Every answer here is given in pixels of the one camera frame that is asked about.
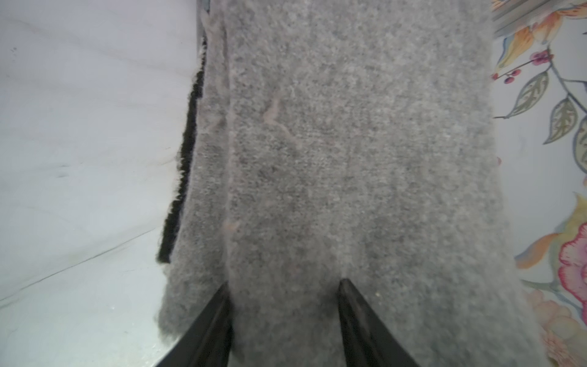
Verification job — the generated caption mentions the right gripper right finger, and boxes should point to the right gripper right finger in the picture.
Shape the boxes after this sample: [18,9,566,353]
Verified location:
[338,278,418,367]

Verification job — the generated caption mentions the black smiley knitted blanket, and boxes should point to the black smiley knitted blanket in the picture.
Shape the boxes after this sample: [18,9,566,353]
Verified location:
[156,35,207,265]

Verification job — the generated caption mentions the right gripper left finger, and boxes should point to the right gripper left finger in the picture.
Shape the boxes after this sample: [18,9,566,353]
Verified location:
[157,283,233,367]

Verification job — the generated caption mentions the grey fuzzy blanket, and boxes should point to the grey fuzzy blanket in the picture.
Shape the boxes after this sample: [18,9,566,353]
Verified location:
[157,1,548,366]

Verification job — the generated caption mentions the right aluminium corner post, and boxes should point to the right aluminium corner post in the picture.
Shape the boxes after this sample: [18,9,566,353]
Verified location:
[491,0,570,37]

